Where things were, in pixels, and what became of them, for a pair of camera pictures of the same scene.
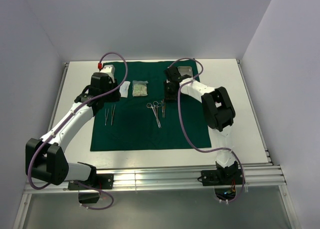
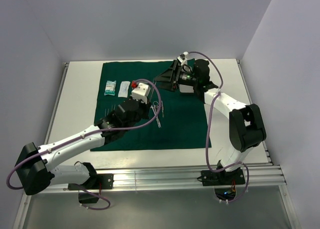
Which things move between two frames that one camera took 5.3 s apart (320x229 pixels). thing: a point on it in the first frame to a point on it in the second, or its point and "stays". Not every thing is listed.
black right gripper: x=170 y=88 to x=175 y=74
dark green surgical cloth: x=141 y=119 stays
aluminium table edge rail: x=57 y=99 stays
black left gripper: x=114 y=94 to x=145 y=107
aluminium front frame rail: x=142 y=178 stays
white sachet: x=124 y=89 stays
